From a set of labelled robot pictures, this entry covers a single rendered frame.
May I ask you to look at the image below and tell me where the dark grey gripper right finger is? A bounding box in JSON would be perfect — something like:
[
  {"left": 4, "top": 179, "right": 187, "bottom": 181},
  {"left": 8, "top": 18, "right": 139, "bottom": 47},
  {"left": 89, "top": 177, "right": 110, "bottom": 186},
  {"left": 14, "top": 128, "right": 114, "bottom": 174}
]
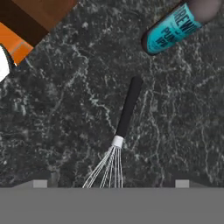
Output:
[{"left": 166, "top": 171, "right": 214, "bottom": 189}]

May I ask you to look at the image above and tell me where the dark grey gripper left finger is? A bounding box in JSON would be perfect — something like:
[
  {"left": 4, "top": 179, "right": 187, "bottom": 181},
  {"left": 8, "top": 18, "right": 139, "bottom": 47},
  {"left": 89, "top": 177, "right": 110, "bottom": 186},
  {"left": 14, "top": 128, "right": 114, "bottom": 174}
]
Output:
[{"left": 11, "top": 171, "right": 60, "bottom": 189}]

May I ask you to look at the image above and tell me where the white round object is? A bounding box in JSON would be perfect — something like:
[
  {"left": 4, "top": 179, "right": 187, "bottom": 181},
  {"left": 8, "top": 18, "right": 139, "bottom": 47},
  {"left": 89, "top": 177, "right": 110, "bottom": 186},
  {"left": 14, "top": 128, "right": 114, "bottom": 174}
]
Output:
[{"left": 0, "top": 43, "right": 14, "bottom": 83}]

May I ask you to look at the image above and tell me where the orange wooden panel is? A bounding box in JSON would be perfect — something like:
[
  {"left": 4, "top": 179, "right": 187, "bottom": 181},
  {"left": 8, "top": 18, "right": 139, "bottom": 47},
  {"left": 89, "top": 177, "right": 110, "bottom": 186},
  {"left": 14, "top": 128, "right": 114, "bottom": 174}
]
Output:
[{"left": 0, "top": 22, "right": 35, "bottom": 67}]

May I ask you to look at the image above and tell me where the dark bottle with teal label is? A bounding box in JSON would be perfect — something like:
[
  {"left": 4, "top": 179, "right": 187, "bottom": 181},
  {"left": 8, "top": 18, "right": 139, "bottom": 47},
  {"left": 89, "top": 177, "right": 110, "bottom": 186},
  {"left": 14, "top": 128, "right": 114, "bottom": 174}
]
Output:
[{"left": 140, "top": 0, "right": 224, "bottom": 57}]

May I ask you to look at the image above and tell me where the brown wooden cabinet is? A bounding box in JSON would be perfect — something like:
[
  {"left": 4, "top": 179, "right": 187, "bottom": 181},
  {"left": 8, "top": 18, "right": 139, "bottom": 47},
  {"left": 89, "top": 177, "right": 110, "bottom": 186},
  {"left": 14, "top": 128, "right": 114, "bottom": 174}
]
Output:
[{"left": 0, "top": 0, "right": 81, "bottom": 48}]

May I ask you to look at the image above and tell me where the black-handled wire whisk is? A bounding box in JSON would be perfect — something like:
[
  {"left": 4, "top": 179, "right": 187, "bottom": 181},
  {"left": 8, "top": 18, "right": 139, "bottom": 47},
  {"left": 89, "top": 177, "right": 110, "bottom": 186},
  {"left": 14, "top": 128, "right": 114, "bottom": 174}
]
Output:
[{"left": 81, "top": 75, "right": 144, "bottom": 189}]

